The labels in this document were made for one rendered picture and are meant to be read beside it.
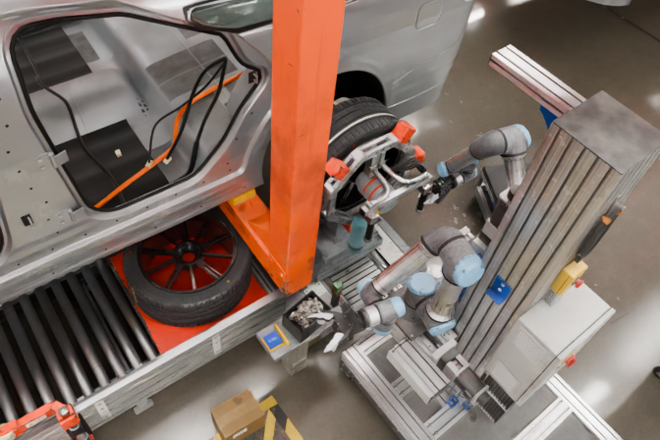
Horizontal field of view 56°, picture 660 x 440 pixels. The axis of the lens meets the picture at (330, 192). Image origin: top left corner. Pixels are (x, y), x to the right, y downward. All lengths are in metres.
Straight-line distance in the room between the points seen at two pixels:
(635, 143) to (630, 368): 2.28
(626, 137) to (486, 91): 3.27
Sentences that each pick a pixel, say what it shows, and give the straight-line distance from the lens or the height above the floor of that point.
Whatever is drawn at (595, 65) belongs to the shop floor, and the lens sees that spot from 5.87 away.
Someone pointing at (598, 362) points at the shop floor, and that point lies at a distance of 4.00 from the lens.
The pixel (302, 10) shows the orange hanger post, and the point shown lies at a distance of 1.83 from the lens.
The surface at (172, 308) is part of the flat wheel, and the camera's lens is 3.16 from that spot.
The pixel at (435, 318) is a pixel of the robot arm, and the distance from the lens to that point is 2.54.
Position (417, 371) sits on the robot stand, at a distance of 2.78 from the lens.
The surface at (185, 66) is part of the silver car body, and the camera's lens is 3.46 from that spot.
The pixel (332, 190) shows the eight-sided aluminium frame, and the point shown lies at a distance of 2.93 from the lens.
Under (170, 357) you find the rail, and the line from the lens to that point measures 3.15.
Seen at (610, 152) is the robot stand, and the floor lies 2.03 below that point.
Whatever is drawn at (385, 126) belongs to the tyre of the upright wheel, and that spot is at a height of 1.15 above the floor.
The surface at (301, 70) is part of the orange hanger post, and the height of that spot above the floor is 1.97.
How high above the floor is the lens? 3.24
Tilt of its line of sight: 51 degrees down
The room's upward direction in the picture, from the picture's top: 8 degrees clockwise
